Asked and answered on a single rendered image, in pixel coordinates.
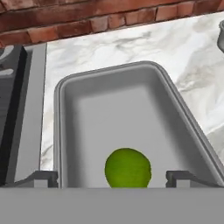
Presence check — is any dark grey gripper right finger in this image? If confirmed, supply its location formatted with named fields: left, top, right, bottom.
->
left=165, top=170, right=221, bottom=188

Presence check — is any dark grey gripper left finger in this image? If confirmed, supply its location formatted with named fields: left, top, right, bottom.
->
left=4, top=170, right=60, bottom=188

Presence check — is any green lime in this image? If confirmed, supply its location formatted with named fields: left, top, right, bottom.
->
left=104, top=147, right=152, bottom=189

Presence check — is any grey tupperware container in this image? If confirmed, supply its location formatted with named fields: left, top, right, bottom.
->
left=52, top=60, right=224, bottom=189

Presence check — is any grey hob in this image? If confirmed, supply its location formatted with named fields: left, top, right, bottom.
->
left=0, top=43, right=48, bottom=187

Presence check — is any grey metal pot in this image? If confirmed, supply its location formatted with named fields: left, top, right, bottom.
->
left=216, top=20, right=224, bottom=54

